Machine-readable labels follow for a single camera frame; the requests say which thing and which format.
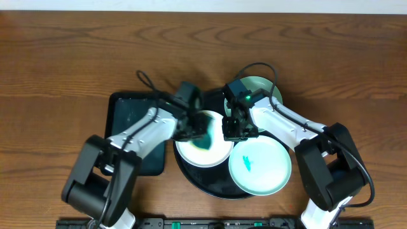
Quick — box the green yellow sponge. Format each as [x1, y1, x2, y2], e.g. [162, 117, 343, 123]
[191, 112, 214, 150]

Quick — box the white plate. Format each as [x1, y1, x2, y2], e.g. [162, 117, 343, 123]
[176, 110, 234, 168]

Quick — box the mint green plate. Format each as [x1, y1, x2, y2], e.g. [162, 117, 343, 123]
[228, 135, 292, 196]
[224, 76, 284, 134]

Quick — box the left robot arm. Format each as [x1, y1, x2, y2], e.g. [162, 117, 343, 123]
[61, 102, 211, 228]

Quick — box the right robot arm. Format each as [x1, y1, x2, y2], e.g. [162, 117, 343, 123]
[223, 94, 376, 228]

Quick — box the black rectangular tray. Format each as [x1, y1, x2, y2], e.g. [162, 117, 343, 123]
[104, 92, 166, 176]

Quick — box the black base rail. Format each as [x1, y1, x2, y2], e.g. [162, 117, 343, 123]
[55, 217, 375, 229]

